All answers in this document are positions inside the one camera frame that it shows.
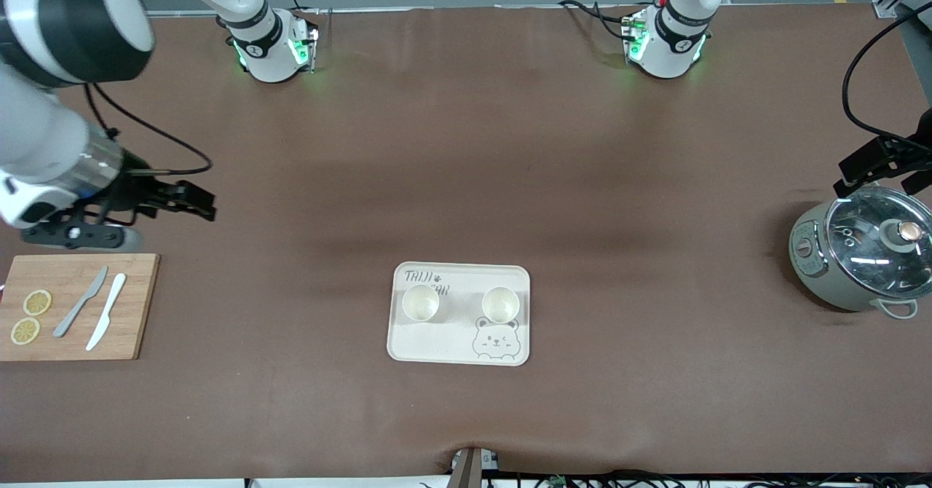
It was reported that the grey plastic knife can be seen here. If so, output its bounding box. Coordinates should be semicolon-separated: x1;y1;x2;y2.
52;266;109;339

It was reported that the brown table cover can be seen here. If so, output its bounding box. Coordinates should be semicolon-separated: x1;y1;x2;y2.
0;4;932;483

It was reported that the black left base cable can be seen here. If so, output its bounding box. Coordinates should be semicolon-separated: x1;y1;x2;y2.
557;0;634;41

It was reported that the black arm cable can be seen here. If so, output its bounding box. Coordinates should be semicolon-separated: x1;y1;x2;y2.
842;7;932;143
82;84;214;216

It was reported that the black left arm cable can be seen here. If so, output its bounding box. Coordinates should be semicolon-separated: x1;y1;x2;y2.
842;7;932;143

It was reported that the white plastic knife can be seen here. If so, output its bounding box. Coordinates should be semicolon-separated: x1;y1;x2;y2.
85;273;127;352

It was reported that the grey-green cooking pot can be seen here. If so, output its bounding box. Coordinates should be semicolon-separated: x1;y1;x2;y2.
789;176;932;320

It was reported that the bamboo cutting board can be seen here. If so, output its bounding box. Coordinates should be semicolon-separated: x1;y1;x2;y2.
0;253;161;362

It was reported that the grey metal table bracket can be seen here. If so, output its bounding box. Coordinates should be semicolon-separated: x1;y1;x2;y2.
450;446;499;488

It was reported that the white IKEA cup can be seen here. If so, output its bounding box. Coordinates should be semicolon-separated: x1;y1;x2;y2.
482;286;521;325
402;286;441;323

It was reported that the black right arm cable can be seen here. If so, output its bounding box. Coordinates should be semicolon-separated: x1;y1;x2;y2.
82;84;214;216

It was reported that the cream bear print tray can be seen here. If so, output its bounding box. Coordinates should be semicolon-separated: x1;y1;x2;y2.
386;261;531;367

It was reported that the glass pot lid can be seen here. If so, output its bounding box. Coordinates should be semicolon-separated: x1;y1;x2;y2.
825;186;932;299

